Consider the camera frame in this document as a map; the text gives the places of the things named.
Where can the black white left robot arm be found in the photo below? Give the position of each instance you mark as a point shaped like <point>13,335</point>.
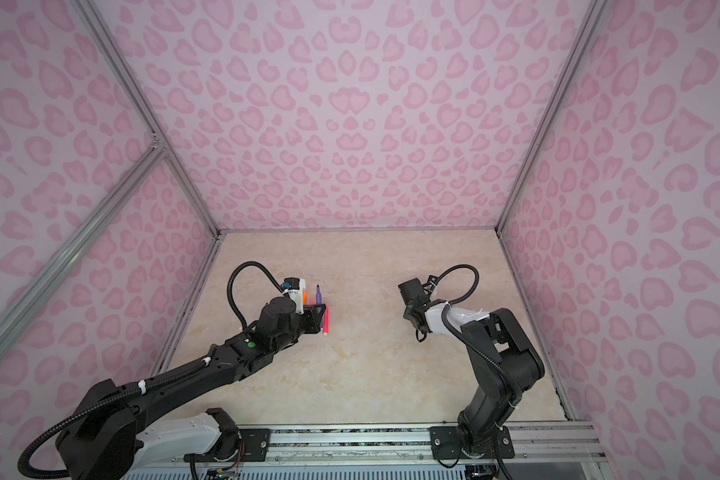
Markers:
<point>100,440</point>

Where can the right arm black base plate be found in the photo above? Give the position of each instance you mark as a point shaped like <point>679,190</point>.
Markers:
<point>450,443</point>

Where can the pink highlighter pen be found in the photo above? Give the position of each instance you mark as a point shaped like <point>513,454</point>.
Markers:
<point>326,321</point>

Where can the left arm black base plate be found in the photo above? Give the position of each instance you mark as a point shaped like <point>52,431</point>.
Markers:
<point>245,445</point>

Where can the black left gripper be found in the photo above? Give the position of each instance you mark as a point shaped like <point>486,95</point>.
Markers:
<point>310,311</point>

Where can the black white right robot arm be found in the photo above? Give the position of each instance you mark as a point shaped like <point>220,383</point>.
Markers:
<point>504,361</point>

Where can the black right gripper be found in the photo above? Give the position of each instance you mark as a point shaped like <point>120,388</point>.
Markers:
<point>408,312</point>

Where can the aluminium front rail frame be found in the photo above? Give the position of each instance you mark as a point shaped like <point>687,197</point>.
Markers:
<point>544,450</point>

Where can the diagonal aluminium wall strut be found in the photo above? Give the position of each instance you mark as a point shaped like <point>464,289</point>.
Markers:
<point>15,319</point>

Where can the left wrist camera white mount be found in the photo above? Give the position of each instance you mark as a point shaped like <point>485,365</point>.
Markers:
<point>293,288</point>

